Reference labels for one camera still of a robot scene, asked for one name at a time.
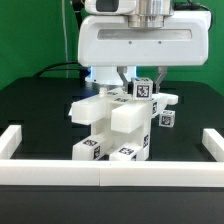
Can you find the white chair back frame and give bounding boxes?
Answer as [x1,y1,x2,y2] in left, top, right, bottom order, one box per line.
[69,88,178,134]

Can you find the white right fence wall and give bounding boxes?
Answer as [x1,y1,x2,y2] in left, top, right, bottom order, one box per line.
[202,128,224,162]

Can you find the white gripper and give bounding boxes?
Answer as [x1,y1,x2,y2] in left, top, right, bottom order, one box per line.
[78,0,211,94]

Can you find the white chair seat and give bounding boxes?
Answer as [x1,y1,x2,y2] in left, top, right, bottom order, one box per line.
[91,119,150,161]

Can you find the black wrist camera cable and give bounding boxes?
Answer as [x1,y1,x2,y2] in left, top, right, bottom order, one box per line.
[173,1,214,28]

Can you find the black hose cable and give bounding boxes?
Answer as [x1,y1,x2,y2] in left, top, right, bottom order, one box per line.
[32,0,88,79]

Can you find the white fence wall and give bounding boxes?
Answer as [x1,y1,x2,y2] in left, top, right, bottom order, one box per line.
[202,128,224,162]
[0,125,22,160]
[0,160,224,187]

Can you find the white left fence wall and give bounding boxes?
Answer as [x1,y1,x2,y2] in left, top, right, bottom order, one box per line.
[0,125,22,160]

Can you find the small tagged cube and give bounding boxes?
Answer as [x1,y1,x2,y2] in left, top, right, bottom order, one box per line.
[159,110,175,127]
[132,78,153,100]

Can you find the white front fence wall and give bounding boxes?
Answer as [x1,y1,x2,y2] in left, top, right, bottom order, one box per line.
[0,160,224,187]

